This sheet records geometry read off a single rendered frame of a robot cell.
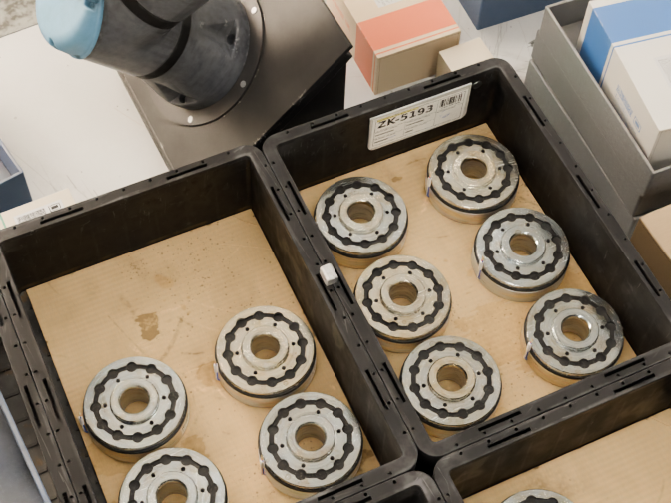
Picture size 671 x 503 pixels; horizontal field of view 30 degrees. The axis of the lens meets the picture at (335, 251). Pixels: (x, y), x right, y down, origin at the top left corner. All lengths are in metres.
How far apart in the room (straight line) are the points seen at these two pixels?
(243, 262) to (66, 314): 0.20
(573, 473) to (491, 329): 0.18
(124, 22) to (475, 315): 0.49
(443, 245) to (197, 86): 0.34
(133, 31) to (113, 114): 0.30
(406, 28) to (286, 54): 0.24
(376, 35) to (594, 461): 0.64
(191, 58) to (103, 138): 0.23
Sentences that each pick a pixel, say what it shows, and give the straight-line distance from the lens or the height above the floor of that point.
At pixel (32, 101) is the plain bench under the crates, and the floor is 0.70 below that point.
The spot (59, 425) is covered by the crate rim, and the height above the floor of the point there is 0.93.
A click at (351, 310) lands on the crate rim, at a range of 1.23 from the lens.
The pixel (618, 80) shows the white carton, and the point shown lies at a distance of 1.52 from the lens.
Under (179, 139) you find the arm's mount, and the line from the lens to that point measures 1.54.
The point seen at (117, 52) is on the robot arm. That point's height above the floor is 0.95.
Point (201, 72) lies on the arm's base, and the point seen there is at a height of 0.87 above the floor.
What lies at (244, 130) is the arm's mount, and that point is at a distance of 1.47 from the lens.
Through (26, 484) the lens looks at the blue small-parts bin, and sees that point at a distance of 1.02.
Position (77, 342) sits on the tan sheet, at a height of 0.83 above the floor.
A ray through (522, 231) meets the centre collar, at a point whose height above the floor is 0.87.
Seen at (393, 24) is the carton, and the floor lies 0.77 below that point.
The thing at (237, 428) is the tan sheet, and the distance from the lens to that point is 1.28.
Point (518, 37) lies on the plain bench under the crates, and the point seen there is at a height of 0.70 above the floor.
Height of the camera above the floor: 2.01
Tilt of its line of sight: 59 degrees down
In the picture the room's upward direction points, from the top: 3 degrees clockwise
